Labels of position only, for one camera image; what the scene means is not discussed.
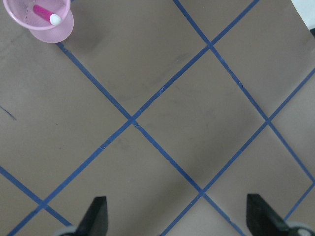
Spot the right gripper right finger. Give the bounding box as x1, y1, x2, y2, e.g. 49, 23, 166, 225
246, 194, 290, 236

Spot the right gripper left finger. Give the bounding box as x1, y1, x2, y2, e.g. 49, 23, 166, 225
74, 196, 108, 236

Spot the pink marker pen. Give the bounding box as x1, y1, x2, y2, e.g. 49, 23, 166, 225
32, 4, 62, 26

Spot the pink mesh cup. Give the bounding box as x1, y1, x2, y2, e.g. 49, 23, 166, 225
3, 0, 74, 43

